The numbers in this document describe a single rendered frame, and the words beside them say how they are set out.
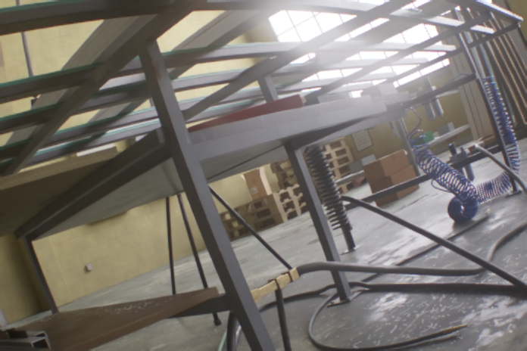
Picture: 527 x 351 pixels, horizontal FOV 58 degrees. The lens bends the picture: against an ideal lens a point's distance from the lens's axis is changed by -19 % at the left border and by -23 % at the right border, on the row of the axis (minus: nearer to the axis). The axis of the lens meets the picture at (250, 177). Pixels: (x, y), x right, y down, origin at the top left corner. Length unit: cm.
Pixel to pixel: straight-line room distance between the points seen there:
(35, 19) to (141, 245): 767
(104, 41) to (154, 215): 751
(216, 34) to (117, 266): 677
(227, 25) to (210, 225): 67
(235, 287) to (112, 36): 60
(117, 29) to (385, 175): 373
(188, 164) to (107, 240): 711
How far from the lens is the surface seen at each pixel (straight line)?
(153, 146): 109
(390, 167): 478
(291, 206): 850
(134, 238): 841
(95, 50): 133
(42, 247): 719
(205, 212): 107
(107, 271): 805
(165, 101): 109
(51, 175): 112
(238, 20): 151
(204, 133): 115
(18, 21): 88
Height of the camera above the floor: 43
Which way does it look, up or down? 2 degrees up
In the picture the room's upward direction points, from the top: 21 degrees counter-clockwise
